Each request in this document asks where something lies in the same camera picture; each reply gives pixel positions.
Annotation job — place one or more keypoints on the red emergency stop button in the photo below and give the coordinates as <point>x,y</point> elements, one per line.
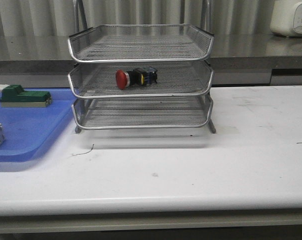
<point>140,76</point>

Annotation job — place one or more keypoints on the silver mesh top tray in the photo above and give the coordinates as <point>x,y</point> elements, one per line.
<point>140,43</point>

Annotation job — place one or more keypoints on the grey back counter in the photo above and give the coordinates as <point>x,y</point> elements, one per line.
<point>237,59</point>

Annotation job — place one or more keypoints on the blue plastic tray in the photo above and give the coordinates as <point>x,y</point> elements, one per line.
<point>29,130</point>

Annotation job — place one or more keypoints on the green electrical module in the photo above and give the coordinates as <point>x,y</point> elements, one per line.
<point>15,96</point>

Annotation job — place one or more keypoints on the white kitchen appliance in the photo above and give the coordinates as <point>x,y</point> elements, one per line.
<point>286,18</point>

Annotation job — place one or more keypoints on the grey metal rack frame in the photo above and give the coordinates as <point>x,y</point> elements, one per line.
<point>81,25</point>

